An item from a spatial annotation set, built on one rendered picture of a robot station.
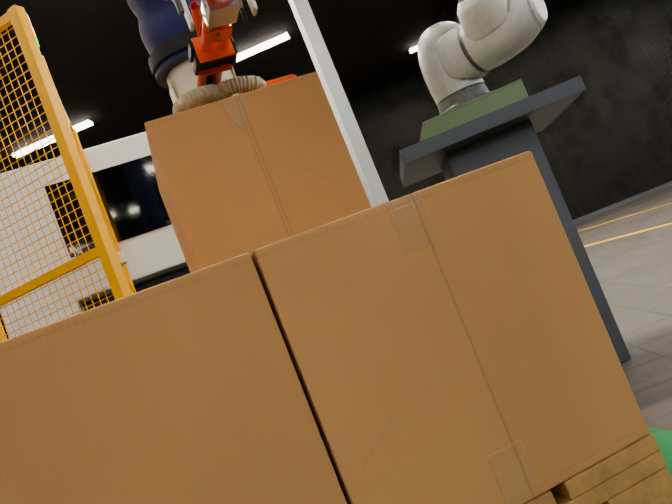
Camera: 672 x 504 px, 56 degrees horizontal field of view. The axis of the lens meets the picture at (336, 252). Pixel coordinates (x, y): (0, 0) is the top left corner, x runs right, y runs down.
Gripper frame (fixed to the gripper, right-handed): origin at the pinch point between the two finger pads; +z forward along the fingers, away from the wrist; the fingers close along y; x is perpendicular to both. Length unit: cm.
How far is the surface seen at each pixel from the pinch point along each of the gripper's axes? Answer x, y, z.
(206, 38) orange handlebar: -4.4, 3.9, 1.9
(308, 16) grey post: -359, -163, -161
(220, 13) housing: 7.3, 2.2, 3.3
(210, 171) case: -10.8, 12.3, 27.4
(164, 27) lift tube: -31.8, 6.8, -16.4
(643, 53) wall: -825, -955, -143
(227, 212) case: -10.8, 12.1, 36.9
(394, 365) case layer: 50, 9, 72
